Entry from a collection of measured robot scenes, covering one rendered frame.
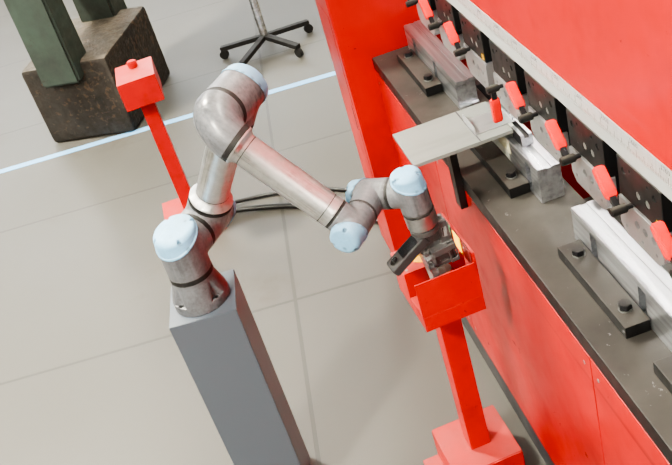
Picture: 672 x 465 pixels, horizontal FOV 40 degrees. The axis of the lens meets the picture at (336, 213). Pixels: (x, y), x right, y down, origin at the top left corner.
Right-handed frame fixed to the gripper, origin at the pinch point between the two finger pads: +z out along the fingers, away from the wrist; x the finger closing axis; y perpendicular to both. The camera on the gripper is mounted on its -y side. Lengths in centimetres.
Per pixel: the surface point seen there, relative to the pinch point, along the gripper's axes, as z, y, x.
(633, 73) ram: -70, 32, -56
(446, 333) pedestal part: 16.2, -1.5, 2.0
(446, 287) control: -3.8, 1.3, -5.0
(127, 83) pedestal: -11, -60, 182
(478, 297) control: 3.5, 7.9, -5.0
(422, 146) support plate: -25.9, 12.4, 22.0
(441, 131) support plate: -25.3, 19.1, 25.6
